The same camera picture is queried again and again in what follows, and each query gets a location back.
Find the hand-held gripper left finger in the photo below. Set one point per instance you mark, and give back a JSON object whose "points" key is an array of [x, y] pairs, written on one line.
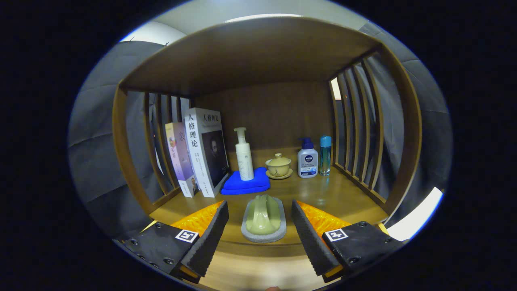
{"points": [[210, 238]]}

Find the wooden cabinet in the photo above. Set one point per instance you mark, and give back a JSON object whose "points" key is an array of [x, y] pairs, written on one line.
{"points": [[250, 56]]}

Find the white grey appliance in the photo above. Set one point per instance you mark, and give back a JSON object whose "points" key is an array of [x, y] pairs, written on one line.
{"points": [[416, 214]]}

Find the thick white book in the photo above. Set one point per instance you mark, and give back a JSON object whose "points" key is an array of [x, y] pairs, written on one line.
{"points": [[206, 153]]}

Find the purple book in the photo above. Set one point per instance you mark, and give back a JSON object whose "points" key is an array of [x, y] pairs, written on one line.
{"points": [[179, 161]]}

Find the teal bottle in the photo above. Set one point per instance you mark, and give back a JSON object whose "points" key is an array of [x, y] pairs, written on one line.
{"points": [[325, 155]]}

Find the white bottle blue pump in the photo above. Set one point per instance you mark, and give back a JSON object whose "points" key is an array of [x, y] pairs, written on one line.
{"points": [[307, 161]]}

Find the yellow lidded teacup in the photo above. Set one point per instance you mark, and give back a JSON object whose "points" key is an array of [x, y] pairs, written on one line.
{"points": [[278, 166]]}

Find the green scrubbing brush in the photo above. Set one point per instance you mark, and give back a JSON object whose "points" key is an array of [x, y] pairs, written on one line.
{"points": [[264, 220]]}

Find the wooden countertop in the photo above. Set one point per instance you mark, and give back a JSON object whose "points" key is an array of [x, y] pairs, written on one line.
{"points": [[323, 194]]}

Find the blue folded cloth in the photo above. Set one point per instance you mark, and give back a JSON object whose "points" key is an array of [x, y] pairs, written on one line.
{"points": [[246, 185]]}

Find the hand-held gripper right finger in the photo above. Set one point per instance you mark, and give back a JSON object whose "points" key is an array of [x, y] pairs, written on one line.
{"points": [[311, 238]]}

